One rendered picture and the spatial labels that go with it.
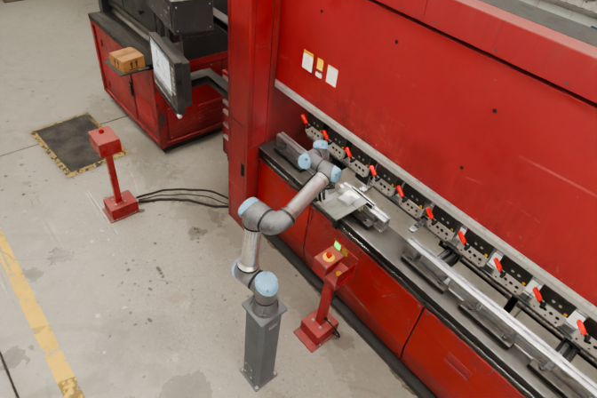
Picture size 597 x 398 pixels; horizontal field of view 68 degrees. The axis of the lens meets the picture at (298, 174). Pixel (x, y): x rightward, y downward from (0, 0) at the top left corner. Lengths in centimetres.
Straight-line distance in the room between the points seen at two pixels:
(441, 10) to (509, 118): 53
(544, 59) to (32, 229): 370
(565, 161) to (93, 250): 323
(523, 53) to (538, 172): 48
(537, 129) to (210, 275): 251
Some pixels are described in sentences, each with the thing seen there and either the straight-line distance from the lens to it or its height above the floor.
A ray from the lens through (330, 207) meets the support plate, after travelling 269.
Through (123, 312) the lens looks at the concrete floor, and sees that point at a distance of 348.
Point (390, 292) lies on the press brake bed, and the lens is 282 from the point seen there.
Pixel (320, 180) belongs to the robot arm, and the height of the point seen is 148.
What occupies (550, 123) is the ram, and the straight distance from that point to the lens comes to 195.
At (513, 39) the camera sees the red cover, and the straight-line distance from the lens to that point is 191.
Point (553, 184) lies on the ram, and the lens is 204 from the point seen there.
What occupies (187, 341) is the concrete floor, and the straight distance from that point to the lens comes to 329.
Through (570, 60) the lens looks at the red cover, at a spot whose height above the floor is 226.
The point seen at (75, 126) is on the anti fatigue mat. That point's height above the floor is 1.
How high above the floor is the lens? 288
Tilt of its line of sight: 41 degrees down
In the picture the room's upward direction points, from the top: 8 degrees clockwise
